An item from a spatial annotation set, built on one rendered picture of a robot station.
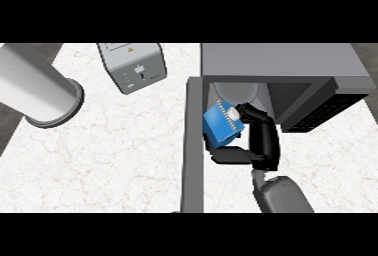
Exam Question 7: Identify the blue milk carton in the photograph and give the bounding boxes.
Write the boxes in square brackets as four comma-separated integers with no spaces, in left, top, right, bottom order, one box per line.
[202,100,247,147]

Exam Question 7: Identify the grey toaster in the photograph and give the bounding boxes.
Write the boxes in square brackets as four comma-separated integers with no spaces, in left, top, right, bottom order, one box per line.
[96,43,168,96]

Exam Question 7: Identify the grey microwave door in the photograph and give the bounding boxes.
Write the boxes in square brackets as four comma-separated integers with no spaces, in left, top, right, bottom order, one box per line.
[179,76,205,214]

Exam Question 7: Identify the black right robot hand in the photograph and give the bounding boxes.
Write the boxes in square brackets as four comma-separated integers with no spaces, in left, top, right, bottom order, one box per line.
[207,103,282,172]

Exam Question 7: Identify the white paper towel roll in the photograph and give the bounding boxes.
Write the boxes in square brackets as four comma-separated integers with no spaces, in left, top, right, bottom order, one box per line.
[0,43,86,129]

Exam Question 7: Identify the grey microwave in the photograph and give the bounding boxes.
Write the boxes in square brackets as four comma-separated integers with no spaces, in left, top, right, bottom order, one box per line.
[199,43,378,134]

